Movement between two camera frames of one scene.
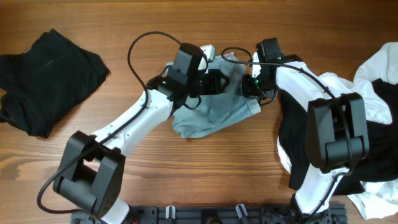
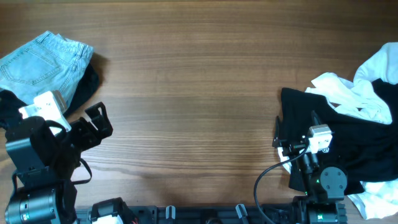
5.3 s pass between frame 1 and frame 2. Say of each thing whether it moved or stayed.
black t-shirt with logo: stayed
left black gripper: moved
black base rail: stayed
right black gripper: moved
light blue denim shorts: moved
